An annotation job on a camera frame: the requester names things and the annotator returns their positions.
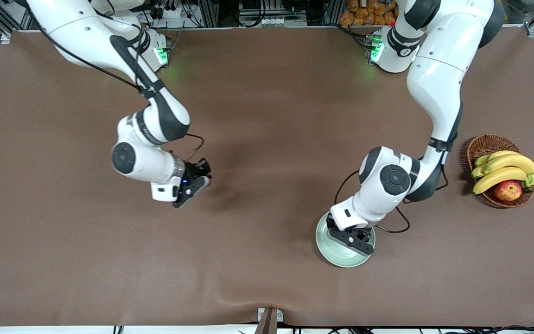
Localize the pale green round plate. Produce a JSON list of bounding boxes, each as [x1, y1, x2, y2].
[[315, 211, 376, 268]]

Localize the table cover cloth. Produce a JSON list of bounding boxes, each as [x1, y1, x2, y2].
[[0, 26, 534, 328]]

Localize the yellow banana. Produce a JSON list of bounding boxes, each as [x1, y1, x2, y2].
[[474, 150, 521, 167], [473, 167, 530, 195], [480, 154, 534, 176]]

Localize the red yellow apple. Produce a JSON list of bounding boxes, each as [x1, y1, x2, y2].
[[493, 180, 523, 202]]

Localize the white power strip black plugs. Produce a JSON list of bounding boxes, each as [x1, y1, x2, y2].
[[149, 0, 184, 19]]

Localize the brown wicker basket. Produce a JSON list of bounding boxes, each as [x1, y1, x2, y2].
[[466, 134, 534, 208]]

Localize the black electronics box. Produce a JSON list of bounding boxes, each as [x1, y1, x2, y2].
[[239, 0, 295, 19]]

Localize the pile of orange buns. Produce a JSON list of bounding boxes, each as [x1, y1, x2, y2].
[[340, 0, 400, 26]]

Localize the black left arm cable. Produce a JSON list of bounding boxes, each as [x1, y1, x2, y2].
[[333, 158, 449, 234]]

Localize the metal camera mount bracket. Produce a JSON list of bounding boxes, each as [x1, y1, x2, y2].
[[256, 307, 284, 334]]

